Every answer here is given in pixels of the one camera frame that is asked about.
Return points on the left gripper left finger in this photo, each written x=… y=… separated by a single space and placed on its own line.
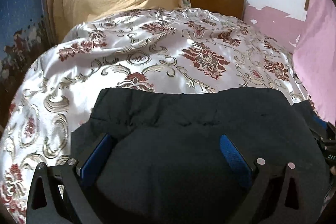
x=57 y=193

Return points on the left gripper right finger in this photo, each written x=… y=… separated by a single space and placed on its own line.
x=274 y=193

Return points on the black padded garment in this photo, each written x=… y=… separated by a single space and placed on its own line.
x=165 y=164

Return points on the pink curtain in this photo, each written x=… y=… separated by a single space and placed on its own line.
x=314 y=57

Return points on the floral satin bedspread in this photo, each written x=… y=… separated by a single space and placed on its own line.
x=179 y=51

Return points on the blue patterned curtain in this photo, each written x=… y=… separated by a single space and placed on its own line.
x=23 y=38

